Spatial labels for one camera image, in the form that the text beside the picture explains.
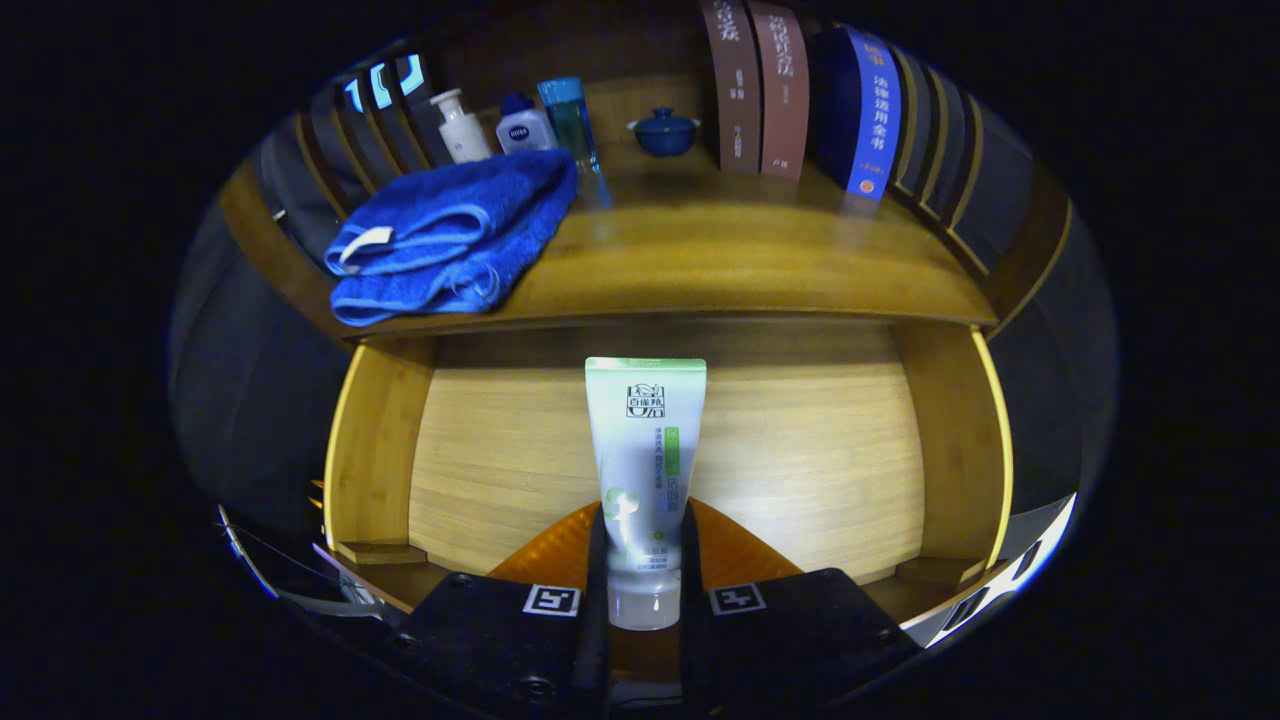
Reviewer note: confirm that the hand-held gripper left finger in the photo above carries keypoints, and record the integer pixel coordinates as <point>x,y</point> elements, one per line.
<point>597,640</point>

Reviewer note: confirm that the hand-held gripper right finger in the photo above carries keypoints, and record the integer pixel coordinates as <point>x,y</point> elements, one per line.
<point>690,640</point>

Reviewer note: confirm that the white and green tube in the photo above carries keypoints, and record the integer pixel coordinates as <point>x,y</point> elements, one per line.
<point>645,440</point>

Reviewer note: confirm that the wooden drawer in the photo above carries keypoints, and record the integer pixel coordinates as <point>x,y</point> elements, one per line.
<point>800,450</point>

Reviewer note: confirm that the wooden countertop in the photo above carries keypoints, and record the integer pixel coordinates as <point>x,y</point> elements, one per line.
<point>720,250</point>

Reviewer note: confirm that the wooden cabinet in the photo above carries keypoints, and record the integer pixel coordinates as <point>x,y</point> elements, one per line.
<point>610,95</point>

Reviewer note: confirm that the folded blue towel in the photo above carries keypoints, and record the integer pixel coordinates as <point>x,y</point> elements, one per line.
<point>450,220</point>

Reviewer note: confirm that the blue lidded ceramic bowl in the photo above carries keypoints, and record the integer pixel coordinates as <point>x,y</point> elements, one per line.
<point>665,135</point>

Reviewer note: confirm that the white bottle with blue cap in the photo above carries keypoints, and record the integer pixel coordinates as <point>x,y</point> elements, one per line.
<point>525,130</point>

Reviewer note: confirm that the clear teal bottle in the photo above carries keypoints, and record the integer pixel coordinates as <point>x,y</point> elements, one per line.
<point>570,120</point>

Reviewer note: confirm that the white pump bottle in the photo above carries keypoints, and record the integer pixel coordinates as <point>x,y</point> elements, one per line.
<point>463,135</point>

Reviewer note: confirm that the dark brown book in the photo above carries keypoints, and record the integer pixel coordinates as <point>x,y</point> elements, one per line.
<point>735,90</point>

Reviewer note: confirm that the reddish brown book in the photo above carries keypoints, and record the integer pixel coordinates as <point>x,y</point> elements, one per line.
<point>782,90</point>

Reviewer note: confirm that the blue book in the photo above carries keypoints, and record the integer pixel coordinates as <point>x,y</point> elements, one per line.
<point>875,110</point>

